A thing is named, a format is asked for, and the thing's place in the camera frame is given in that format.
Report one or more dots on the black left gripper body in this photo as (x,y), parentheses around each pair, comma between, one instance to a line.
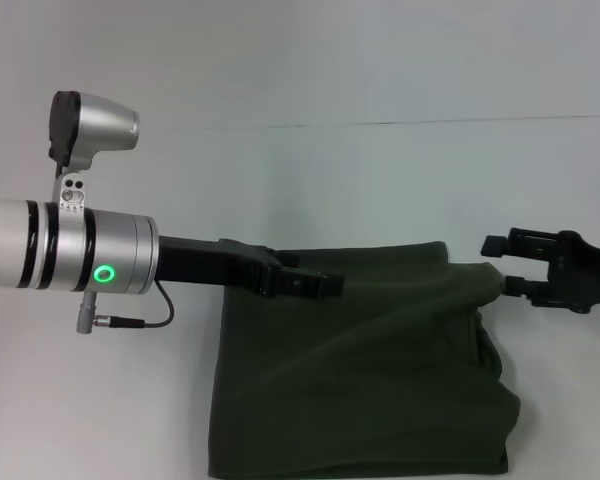
(210,262)

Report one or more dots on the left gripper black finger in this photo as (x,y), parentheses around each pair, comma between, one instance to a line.
(287,258)
(305,286)

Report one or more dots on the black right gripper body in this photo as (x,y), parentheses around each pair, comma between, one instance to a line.
(590,275)

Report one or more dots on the dark green FREE t-shirt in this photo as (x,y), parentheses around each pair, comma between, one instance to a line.
(355,375)

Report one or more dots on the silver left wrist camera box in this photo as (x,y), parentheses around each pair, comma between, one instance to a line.
(100,125)

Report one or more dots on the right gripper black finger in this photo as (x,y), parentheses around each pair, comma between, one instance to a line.
(525,242)
(530,291)

